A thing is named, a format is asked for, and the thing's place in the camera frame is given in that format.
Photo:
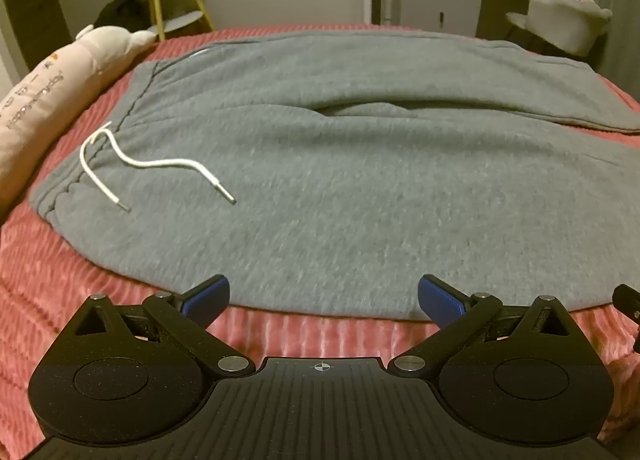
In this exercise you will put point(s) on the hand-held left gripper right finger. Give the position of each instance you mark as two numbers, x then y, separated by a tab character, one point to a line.
442	301

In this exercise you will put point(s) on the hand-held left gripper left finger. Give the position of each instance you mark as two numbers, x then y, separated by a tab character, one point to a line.
207	299

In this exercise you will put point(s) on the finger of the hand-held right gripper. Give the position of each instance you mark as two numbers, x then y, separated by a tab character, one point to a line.
626	297

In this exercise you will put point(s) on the grey pants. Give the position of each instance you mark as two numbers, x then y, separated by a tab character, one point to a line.
325	165

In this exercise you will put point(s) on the red ribbed blanket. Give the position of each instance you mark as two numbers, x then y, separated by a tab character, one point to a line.
55	280

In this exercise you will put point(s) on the cream plush pillow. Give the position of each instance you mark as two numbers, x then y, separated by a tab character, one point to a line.
55	90

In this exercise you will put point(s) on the white upholstered chair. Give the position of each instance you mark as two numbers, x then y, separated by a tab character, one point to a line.
567	22

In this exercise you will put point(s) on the white cabinet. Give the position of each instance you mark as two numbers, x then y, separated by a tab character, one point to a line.
436	2

